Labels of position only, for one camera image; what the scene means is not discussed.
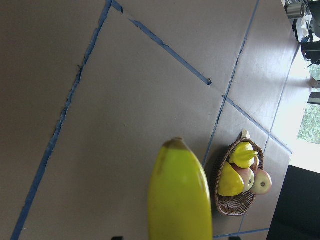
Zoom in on pink apple behind bananas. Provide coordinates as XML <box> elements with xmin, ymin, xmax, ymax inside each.
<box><xmin>233</xmin><ymin>165</ymin><xmax>255</xmax><ymax>192</ymax></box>

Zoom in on brown wicker basket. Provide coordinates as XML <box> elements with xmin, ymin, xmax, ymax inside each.
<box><xmin>210</xmin><ymin>137</ymin><xmax>264</xmax><ymax>217</ymax></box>

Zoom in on paper price tag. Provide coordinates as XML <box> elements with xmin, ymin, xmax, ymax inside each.
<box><xmin>240</xmin><ymin>129</ymin><xmax>251</xmax><ymax>139</ymax></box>

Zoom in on yellow mango bottom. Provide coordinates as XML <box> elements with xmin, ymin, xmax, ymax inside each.
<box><xmin>229</xmin><ymin>142</ymin><xmax>258</xmax><ymax>169</ymax></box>

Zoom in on yellow pear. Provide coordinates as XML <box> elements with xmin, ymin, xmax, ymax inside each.
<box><xmin>217</xmin><ymin>162</ymin><xmax>244</xmax><ymax>197</ymax></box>

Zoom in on metal cup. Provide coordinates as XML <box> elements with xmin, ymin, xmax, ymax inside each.
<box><xmin>284</xmin><ymin>2</ymin><xmax>306</xmax><ymax>20</ymax></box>

